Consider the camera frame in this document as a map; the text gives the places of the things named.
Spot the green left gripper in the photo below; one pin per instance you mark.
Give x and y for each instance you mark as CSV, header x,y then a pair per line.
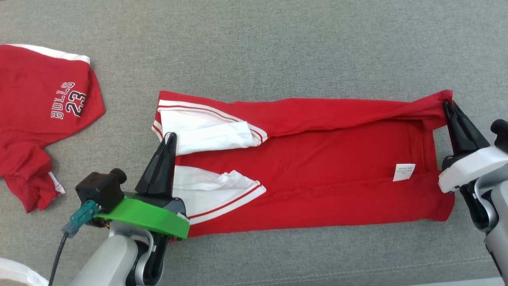
x,y
147,216

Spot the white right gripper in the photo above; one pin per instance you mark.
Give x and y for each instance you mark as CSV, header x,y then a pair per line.
x,y
468,169

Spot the red white-sleeved jersey top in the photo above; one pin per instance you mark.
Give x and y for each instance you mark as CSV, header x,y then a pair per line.
x,y
325,167

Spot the red Bulls 23 shorts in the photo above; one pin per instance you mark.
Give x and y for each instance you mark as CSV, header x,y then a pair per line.
x,y
31,91

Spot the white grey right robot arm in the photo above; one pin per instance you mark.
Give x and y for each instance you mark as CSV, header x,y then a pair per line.
x,y
498,214

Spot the grey fabric sofa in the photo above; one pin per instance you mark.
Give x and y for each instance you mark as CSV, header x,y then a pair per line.
x,y
258,43

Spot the white curved object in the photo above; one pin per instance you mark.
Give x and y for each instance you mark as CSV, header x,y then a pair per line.
x,y
20,272

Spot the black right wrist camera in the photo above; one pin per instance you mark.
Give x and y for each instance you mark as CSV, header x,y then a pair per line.
x,y
501,135

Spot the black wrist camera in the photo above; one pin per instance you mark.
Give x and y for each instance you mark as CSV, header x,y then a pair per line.
x,y
99,188
501,135

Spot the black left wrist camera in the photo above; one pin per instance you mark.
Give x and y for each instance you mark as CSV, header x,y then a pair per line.
x,y
99,188

